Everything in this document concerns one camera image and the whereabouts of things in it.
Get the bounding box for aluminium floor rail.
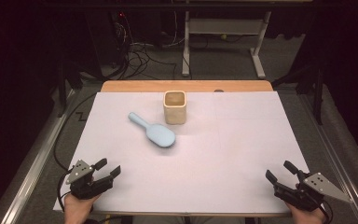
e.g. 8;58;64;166
0;88;76;224
297;92;358;224

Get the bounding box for black equipment with red light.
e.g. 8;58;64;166
87;10;129;68

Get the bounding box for person's right hand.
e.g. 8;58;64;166
283;201;327;224

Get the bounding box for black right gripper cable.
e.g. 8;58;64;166
310;190;334;222

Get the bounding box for person's left hand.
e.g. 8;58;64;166
63;192;102;224

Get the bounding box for black metal stand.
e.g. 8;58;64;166
56;59;85;118
271;62;328;126

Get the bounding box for tangle of floor cables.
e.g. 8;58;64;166
103;12;188;80

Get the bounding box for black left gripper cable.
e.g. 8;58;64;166
56;167;75;213

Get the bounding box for white table mat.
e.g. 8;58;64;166
52;91;324;216

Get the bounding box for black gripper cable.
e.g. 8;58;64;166
56;167;75;213
310;190;334;222

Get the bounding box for wooden table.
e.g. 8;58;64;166
52;79;324;218

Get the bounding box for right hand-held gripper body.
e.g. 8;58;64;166
274;172;353;213

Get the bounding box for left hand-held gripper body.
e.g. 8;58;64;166
65;159;106;201

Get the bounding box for beige square cup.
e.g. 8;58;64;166
162;90;187;126

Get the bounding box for white metal desk frame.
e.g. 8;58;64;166
181;10;273;79

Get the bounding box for long black floor cable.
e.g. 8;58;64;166
53;91;98;172

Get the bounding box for light blue hairbrush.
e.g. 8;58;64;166
128;111;177;148

